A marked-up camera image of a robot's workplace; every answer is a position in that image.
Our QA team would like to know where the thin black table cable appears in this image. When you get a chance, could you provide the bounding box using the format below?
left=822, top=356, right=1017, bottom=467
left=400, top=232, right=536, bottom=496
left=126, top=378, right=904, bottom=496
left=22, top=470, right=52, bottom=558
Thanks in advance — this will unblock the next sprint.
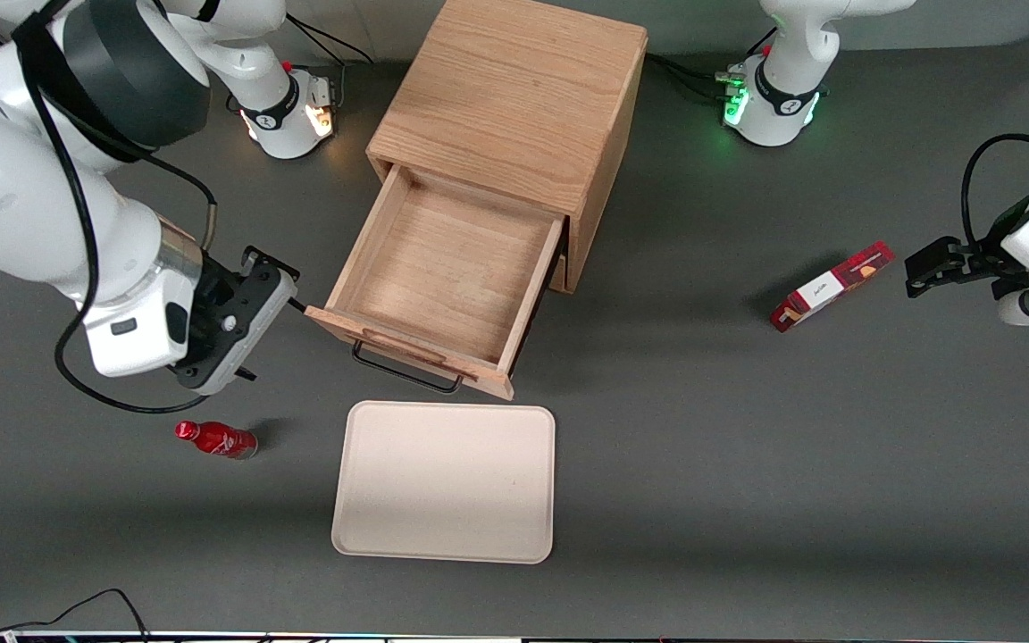
left=0, top=588, right=151, bottom=640

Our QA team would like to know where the thick black drawer handle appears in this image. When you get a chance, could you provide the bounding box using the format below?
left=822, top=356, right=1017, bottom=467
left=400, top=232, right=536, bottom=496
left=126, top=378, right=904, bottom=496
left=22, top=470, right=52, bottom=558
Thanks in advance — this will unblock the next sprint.
left=351, top=339, right=465, bottom=395

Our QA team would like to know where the beige plastic tray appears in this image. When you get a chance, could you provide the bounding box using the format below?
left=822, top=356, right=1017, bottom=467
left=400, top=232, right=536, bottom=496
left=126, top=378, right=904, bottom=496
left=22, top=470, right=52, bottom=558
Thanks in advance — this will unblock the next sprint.
left=331, top=400, right=557, bottom=565

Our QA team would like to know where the red tartan cookie box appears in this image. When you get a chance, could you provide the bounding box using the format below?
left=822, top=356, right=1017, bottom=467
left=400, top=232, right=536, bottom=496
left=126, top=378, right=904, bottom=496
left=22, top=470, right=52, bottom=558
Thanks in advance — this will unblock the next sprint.
left=769, top=241, right=896, bottom=334

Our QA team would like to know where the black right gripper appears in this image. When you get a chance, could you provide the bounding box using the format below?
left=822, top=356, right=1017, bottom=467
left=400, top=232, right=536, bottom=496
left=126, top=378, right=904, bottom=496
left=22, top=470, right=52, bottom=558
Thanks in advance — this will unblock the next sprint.
left=175, top=245, right=303, bottom=396

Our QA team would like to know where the wooden drawer cabinet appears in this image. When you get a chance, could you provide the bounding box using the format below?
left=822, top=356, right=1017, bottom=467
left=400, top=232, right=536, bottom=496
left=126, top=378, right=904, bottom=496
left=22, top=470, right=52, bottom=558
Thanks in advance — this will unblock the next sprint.
left=365, top=0, right=649, bottom=296

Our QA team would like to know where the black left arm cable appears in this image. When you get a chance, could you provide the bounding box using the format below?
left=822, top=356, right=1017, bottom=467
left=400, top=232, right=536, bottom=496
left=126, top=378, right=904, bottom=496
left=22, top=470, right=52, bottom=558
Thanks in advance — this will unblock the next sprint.
left=961, top=67, right=1029, bottom=253

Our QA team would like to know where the red bottle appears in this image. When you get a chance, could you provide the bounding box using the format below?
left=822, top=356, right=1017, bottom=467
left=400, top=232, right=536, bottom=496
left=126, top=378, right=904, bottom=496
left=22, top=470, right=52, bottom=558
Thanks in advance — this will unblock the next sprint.
left=174, top=420, right=258, bottom=461

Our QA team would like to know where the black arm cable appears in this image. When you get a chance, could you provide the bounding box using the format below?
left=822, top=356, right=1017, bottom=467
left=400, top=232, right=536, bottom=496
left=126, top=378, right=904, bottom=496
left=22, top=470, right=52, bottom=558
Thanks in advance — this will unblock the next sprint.
left=961, top=67, right=1029, bottom=253
left=13, top=0, right=212, bottom=416
left=132, top=147, right=219, bottom=253

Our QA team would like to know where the black base cable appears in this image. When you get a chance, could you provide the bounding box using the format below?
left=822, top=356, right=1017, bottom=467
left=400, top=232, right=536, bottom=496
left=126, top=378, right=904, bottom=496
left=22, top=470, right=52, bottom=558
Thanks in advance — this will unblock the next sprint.
left=647, top=52, right=734, bottom=101
left=284, top=13, right=374, bottom=65

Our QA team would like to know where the wooden drawer with box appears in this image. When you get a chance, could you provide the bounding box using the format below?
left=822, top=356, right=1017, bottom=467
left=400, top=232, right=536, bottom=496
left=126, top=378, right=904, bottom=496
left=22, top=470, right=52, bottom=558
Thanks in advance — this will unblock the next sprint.
left=305, top=163, right=566, bottom=401

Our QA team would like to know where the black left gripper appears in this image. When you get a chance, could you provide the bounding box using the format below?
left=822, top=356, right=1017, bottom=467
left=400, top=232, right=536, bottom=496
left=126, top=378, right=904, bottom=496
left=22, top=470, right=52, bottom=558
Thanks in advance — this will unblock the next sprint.
left=905, top=205, right=1029, bottom=301

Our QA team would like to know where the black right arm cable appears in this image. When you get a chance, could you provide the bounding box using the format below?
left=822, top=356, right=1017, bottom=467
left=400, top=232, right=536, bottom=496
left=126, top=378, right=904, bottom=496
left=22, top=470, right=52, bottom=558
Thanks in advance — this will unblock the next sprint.
left=13, top=0, right=212, bottom=416
left=132, top=147, right=219, bottom=253

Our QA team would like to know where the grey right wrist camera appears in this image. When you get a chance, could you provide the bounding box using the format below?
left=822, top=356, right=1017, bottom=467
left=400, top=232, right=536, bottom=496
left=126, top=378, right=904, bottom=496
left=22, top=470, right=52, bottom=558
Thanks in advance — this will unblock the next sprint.
left=195, top=270, right=299, bottom=396

